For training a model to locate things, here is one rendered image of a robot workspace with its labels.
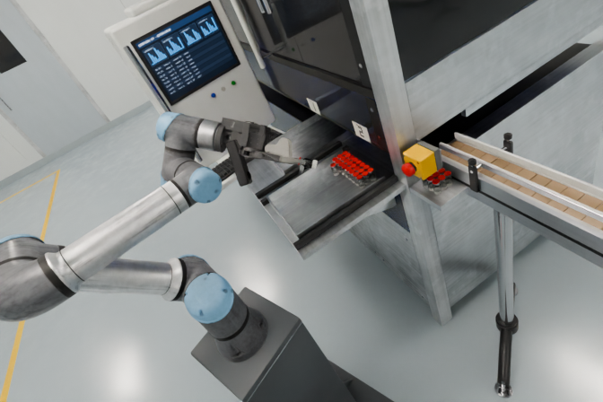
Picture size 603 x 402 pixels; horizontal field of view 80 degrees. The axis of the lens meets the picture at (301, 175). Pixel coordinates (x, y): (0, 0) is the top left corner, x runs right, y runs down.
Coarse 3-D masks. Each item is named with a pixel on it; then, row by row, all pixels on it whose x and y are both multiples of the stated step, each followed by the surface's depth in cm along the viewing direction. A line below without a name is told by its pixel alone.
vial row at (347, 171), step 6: (336, 162) 128; (342, 162) 127; (342, 168) 127; (348, 168) 123; (342, 174) 129; (348, 174) 124; (354, 174) 120; (354, 180) 121; (360, 180) 118; (360, 186) 119
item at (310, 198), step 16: (304, 176) 134; (320, 176) 133; (336, 176) 130; (288, 192) 133; (304, 192) 129; (320, 192) 126; (336, 192) 123; (352, 192) 120; (288, 208) 126; (304, 208) 123; (320, 208) 120; (336, 208) 112; (288, 224) 114; (304, 224) 117
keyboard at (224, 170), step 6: (270, 132) 187; (276, 132) 184; (270, 138) 182; (222, 162) 180; (228, 162) 178; (216, 168) 178; (222, 168) 177; (228, 168) 175; (222, 174) 171; (228, 174) 171; (222, 180) 170
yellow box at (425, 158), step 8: (416, 144) 103; (424, 144) 102; (408, 152) 102; (416, 152) 101; (424, 152) 100; (432, 152) 99; (408, 160) 102; (416, 160) 98; (424, 160) 98; (432, 160) 99; (440, 160) 101; (416, 168) 101; (424, 168) 99; (432, 168) 101; (440, 168) 102; (416, 176) 103; (424, 176) 101
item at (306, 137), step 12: (312, 120) 166; (324, 120) 164; (288, 132) 162; (300, 132) 164; (312, 132) 160; (324, 132) 157; (336, 132) 153; (348, 132) 145; (300, 144) 156; (312, 144) 152; (324, 144) 143; (300, 156) 149; (312, 156) 142; (288, 168) 139
